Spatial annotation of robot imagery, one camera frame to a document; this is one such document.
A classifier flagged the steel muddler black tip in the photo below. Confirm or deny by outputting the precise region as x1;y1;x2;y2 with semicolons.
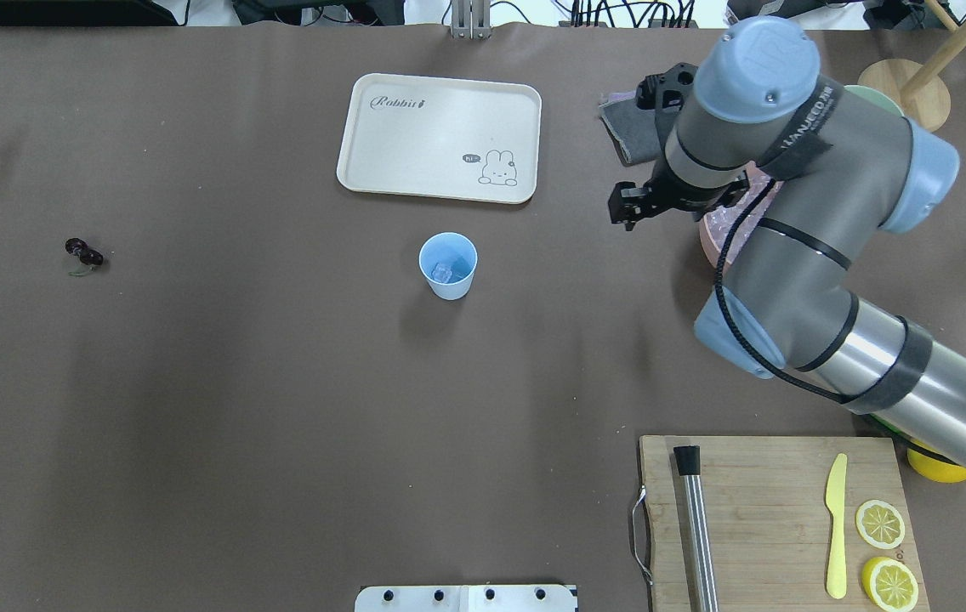
673;445;720;611

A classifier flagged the lemon half slice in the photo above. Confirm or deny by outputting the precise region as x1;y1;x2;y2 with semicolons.
854;499;906;550
861;557;921;611

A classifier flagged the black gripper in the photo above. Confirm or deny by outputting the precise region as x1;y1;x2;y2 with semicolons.
607;161;747;232

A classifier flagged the yellow plastic knife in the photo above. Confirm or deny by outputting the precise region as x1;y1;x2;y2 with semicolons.
824;453;848;600

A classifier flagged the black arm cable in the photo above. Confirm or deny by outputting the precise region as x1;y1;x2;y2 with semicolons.
714;174;854;405

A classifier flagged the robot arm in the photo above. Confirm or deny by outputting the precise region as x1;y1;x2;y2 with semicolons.
608;16;966;468

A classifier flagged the wooden cutting board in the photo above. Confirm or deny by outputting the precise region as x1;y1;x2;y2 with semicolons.
639;435;923;611

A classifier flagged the pink bowl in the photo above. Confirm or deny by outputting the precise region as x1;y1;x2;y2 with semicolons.
698;166;781;271

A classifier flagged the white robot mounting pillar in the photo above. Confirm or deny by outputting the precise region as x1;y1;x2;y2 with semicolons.
354;582;580;611

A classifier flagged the cream rabbit tray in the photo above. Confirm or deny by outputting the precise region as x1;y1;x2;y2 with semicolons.
337;73;543;205

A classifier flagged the clear ice cube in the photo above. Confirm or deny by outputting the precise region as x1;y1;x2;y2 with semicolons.
429;261;455;284

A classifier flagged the wooden mug tree stand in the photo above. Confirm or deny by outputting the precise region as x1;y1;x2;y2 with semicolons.
859;1;966;132

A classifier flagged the dark cherries pair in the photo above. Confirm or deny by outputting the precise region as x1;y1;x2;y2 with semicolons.
65;237;105;276

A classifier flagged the green bowl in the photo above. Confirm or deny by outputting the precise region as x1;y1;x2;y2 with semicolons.
844;84;906;116

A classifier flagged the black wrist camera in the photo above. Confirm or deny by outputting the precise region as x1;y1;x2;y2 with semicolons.
634;62;698;112

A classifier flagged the pile of ice cubes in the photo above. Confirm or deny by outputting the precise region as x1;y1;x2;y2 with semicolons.
707;183;777;256

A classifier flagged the grey folded cloth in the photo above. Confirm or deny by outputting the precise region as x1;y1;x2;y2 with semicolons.
599;92;674;166

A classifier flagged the light blue plastic cup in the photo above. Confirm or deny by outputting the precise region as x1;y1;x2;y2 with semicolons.
418;232;479;301

